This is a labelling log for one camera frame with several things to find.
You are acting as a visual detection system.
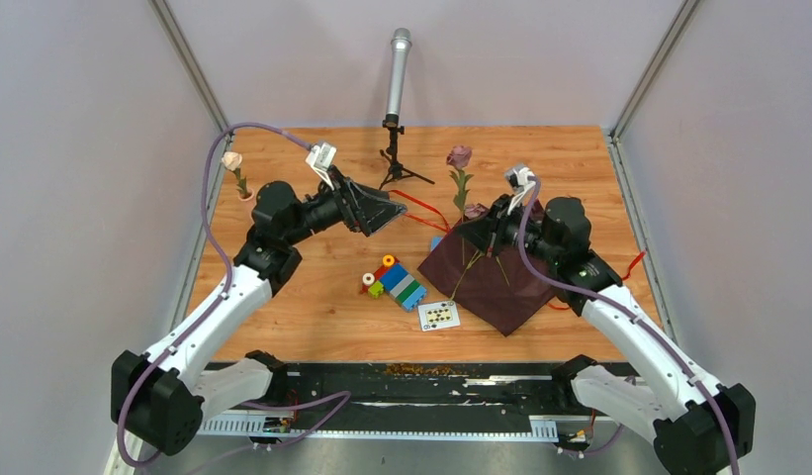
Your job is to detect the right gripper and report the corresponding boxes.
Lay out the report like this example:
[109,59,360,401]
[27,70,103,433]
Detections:
[452,195,559,266]

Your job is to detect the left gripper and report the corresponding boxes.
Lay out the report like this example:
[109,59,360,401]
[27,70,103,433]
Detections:
[284,165,406,246]

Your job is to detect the red ribbon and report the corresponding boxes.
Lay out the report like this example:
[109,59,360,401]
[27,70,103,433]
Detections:
[386,189,646,312]

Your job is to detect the mauve artificial rose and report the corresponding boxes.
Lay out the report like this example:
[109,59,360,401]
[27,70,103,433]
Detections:
[445,145,473,220]

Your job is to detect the cream artificial rose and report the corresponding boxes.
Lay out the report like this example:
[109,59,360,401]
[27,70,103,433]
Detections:
[222,151,249,196]

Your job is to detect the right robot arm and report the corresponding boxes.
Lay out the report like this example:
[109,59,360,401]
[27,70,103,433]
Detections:
[454,195,756,474]

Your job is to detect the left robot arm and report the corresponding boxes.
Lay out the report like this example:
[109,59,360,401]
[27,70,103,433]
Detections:
[111,167,407,468]

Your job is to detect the pink ribbed vase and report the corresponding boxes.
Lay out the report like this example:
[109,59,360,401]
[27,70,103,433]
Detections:
[238,189,255,202]

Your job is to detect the purple artificial flower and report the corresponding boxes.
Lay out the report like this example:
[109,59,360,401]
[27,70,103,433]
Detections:
[464,203,489,221]

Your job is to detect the black tripod stand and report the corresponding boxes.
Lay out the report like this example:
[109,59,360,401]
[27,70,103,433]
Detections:
[378,117,435,190]

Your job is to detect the multicolour toy brick car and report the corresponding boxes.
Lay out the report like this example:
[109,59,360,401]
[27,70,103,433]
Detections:
[360,254,427,312]

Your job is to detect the green toy block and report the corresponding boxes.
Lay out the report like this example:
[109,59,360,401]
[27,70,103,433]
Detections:
[367,281,385,299]

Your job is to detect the nine of spades card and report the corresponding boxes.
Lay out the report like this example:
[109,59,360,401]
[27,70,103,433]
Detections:
[417,301,461,332]

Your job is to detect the silver microphone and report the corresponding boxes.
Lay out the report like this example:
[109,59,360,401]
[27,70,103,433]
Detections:
[383,28,411,129]

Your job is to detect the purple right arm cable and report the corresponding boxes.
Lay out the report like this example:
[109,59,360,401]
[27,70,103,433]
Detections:
[517,176,741,475]

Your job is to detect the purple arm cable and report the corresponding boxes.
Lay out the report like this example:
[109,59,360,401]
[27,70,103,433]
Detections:
[116,122,353,468]
[517,176,741,475]

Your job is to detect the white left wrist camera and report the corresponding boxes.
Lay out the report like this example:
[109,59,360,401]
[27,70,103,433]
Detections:
[305,141,337,190]

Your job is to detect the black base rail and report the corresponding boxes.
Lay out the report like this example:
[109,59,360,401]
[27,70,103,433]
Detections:
[202,358,685,437]

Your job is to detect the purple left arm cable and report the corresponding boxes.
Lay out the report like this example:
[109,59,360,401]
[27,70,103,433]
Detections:
[116,122,353,468]

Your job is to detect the white slotted cable duct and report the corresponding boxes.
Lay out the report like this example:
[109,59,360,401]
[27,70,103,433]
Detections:
[198,407,559,442]

